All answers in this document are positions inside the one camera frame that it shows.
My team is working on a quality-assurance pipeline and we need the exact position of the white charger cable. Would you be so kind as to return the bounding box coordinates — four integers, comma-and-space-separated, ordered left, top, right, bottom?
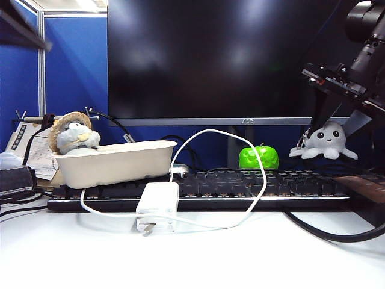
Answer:
80, 129, 268, 233

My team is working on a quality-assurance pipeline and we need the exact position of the grey monitor stand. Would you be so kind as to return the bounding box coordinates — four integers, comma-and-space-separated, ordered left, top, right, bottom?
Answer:
227, 125, 256, 170

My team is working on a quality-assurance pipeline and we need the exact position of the white power adapter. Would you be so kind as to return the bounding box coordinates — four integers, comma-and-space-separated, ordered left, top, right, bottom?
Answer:
132, 182, 180, 237

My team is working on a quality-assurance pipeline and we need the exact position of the black cable with clear plug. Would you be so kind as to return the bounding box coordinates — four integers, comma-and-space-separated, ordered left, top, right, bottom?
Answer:
90, 111, 135, 145

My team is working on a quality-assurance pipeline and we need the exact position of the aluminium partition frame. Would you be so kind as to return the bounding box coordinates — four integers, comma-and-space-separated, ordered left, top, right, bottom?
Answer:
14, 0, 108, 119

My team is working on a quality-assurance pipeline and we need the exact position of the black looped cable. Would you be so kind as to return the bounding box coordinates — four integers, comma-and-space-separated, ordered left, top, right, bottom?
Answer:
159, 135, 200, 170

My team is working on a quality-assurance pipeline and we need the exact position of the grey fluffy octopus plush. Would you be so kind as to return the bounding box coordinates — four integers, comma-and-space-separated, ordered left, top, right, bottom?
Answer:
288, 120, 359, 160

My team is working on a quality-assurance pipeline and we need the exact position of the black mechanical keyboard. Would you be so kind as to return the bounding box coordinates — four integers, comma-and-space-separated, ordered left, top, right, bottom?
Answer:
47, 167, 362, 213

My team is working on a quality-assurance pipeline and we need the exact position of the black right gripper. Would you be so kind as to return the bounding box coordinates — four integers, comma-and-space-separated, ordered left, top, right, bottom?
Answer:
301, 61, 385, 137

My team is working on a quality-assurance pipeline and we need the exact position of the white tissue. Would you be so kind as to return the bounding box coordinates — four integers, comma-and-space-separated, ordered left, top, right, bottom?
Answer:
0, 152, 24, 171

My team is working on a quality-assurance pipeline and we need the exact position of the metal rod with hooks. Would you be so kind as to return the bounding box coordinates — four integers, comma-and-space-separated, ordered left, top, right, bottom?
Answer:
11, 107, 100, 125

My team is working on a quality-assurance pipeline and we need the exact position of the white desk calendar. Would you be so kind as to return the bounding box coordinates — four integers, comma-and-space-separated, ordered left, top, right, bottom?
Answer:
5, 122, 61, 182

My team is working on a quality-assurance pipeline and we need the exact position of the grey plush with straw hat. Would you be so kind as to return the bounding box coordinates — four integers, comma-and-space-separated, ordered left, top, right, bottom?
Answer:
48, 111, 102, 156

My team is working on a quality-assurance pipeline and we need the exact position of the thick black cable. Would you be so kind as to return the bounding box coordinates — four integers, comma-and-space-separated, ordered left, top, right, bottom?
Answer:
283, 209, 385, 243

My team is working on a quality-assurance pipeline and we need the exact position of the green apple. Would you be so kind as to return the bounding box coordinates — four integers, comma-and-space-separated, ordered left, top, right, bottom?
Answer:
238, 143, 280, 170

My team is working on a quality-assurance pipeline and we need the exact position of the black box device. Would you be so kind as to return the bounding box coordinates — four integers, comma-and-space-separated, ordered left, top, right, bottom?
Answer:
0, 166, 37, 197

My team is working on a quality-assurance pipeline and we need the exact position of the white paper lunch box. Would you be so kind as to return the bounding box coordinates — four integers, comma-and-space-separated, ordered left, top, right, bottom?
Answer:
53, 140, 178, 190

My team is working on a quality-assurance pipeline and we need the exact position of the small white device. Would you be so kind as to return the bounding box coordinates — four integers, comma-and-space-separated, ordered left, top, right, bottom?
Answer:
170, 164, 190, 177

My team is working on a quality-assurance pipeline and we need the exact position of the thin black cable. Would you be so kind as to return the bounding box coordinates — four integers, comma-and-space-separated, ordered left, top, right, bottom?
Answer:
0, 189, 52, 209
0, 205, 49, 220

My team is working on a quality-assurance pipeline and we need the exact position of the black computer monitor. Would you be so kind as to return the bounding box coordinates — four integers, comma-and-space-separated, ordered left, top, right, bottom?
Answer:
107, 0, 385, 126

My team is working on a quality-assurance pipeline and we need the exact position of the brown board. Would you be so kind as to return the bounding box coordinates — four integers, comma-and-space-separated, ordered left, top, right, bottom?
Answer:
332, 174, 385, 205

